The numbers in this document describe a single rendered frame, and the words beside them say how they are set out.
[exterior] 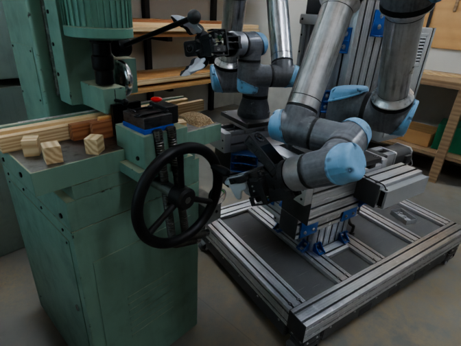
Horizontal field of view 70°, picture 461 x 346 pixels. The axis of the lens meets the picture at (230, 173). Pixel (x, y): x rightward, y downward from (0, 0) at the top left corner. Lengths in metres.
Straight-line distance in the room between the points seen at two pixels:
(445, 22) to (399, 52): 2.86
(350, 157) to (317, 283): 0.99
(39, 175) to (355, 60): 1.10
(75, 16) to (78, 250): 0.59
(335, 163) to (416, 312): 1.38
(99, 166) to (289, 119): 0.49
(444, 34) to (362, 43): 2.47
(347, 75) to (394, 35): 0.44
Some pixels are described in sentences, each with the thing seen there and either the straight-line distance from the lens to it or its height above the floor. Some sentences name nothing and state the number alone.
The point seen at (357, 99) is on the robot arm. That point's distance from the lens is 1.12.
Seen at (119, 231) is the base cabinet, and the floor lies 0.65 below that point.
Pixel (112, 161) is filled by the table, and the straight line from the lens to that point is 0.92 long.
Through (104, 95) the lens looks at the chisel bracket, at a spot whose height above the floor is 1.02.
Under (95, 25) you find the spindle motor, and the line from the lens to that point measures 0.94.
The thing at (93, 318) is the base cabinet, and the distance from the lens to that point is 1.17.
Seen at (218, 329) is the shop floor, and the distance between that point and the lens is 1.58.
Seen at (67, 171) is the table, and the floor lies 0.88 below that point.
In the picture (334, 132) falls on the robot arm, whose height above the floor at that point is 1.03.
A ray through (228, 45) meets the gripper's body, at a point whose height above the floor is 1.16.
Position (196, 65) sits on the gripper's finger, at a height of 1.10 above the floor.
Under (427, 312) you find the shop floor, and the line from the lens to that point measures 1.96.
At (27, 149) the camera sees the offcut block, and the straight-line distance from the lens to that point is 0.93.
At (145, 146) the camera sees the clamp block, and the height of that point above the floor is 0.94.
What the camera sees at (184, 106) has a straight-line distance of 1.21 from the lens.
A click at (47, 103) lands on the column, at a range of 1.19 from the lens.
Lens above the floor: 1.24
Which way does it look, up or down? 26 degrees down
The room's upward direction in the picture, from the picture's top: 3 degrees clockwise
